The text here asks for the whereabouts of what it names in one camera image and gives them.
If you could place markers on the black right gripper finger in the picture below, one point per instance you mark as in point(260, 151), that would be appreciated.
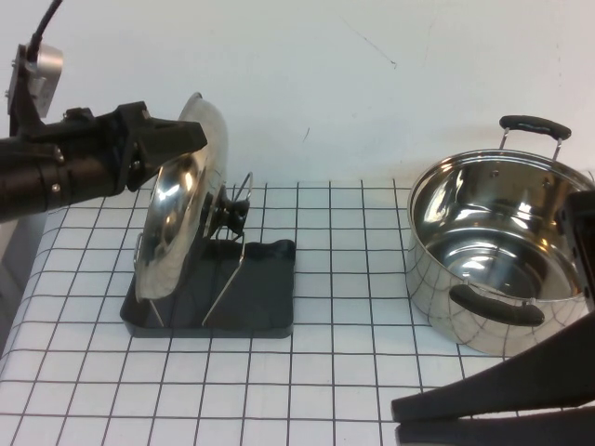
point(511, 432)

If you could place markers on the stainless steel pot lid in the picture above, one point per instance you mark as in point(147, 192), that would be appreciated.
point(172, 223)

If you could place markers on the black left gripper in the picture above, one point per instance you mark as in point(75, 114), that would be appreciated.
point(111, 130)

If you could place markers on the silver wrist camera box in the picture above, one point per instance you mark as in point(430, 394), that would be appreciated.
point(46, 69)

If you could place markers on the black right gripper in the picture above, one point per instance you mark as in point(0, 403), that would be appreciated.
point(583, 241)

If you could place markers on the white black-grid tablecloth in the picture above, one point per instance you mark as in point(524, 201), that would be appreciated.
point(325, 395)

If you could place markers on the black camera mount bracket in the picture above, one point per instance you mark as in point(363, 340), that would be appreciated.
point(25, 114)

